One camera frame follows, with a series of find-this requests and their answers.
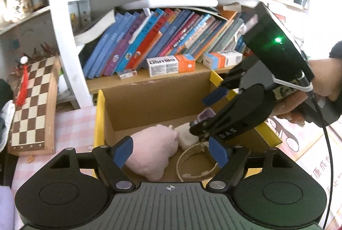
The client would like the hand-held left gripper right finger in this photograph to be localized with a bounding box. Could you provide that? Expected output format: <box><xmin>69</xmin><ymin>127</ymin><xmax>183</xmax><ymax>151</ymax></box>
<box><xmin>206</xmin><ymin>136</ymin><xmax>294</xmax><ymax>192</ymax></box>

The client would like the red tassel ornament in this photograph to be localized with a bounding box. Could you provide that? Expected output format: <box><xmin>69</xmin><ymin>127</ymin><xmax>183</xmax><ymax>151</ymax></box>
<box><xmin>15</xmin><ymin>56</ymin><xmax>30</xmax><ymax>106</ymax></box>

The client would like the wooden chessboard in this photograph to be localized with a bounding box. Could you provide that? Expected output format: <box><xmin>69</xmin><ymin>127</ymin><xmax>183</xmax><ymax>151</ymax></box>
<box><xmin>7</xmin><ymin>55</ymin><xmax>62</xmax><ymax>157</ymax></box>

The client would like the yellow cardboard box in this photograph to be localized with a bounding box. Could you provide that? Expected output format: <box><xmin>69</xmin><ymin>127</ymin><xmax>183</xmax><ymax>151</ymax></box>
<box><xmin>93</xmin><ymin>70</ymin><xmax>282</xmax><ymax>185</ymax></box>

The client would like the small purple container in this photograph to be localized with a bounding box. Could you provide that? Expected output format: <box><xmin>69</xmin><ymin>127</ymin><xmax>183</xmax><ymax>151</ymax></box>
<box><xmin>196</xmin><ymin>109</ymin><xmax>215</xmax><ymax>125</ymax></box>

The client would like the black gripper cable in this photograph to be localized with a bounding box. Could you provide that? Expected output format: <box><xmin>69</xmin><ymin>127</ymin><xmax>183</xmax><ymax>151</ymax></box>
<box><xmin>305</xmin><ymin>86</ymin><xmax>334</xmax><ymax>230</ymax></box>

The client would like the row of blue and pink books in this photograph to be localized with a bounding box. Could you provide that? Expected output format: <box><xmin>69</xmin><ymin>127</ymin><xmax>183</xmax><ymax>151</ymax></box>
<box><xmin>82</xmin><ymin>7</ymin><xmax>254</xmax><ymax>79</ymax></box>

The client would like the small red and white box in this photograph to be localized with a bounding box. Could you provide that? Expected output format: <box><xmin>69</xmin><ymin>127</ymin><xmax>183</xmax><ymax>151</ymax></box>
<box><xmin>118</xmin><ymin>70</ymin><xmax>138</xmax><ymax>79</ymax></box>

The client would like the white cloth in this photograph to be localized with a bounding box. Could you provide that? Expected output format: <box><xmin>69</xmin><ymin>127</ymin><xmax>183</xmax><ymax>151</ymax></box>
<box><xmin>0</xmin><ymin>100</ymin><xmax>16</xmax><ymax>152</ymax></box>

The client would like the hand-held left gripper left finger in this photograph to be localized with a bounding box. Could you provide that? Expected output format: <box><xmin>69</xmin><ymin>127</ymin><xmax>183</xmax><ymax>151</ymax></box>
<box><xmin>49</xmin><ymin>136</ymin><xmax>137</xmax><ymax>192</ymax></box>

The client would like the white under-shelf lamp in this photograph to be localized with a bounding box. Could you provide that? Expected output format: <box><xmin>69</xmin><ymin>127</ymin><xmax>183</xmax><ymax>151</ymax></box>
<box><xmin>125</xmin><ymin>0</ymin><xmax>218</xmax><ymax>10</ymax></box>

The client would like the pink checked desktop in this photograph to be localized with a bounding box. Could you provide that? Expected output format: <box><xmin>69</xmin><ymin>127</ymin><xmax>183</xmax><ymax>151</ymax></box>
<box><xmin>11</xmin><ymin>106</ymin><xmax>342</xmax><ymax>230</ymax></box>

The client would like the beige wrist watch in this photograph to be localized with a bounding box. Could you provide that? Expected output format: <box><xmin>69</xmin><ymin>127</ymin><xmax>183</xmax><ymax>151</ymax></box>
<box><xmin>176</xmin><ymin>139</ymin><xmax>221</xmax><ymax>182</ymax></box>

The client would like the white pronged plug adapter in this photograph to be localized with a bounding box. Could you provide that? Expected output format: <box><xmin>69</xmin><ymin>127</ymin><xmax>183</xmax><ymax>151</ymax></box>
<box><xmin>176</xmin><ymin>123</ymin><xmax>200</xmax><ymax>149</ymax></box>

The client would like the thick white paperback book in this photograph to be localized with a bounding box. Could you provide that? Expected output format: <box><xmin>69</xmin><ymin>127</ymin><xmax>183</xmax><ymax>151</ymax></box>
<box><xmin>75</xmin><ymin>8</ymin><xmax>116</xmax><ymax>46</ymax></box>

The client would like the long orange and white box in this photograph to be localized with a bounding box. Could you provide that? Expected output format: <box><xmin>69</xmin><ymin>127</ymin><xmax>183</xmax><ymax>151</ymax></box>
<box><xmin>146</xmin><ymin>54</ymin><xmax>196</xmax><ymax>78</ymax></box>

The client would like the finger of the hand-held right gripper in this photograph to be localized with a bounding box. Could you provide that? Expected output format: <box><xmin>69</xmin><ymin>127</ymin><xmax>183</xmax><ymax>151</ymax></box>
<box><xmin>189</xmin><ymin>100</ymin><xmax>239</xmax><ymax>136</ymax></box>
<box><xmin>202</xmin><ymin>63</ymin><xmax>250</xmax><ymax>107</ymax></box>

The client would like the pink plush pig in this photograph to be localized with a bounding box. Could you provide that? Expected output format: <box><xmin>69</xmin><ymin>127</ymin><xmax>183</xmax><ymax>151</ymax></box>
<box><xmin>125</xmin><ymin>124</ymin><xmax>179</xmax><ymax>181</ymax></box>

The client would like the lavender garment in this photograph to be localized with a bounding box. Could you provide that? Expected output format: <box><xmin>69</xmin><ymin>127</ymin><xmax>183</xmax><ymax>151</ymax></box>
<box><xmin>0</xmin><ymin>185</ymin><xmax>15</xmax><ymax>230</ymax></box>

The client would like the white shelf unit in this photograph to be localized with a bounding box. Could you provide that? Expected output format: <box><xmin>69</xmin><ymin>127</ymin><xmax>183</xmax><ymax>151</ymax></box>
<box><xmin>0</xmin><ymin>0</ymin><xmax>312</xmax><ymax>110</ymax></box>

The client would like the person's right hand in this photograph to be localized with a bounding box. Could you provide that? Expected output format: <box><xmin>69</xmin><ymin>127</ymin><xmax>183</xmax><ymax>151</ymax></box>
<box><xmin>275</xmin><ymin>58</ymin><xmax>342</xmax><ymax>127</ymax></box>

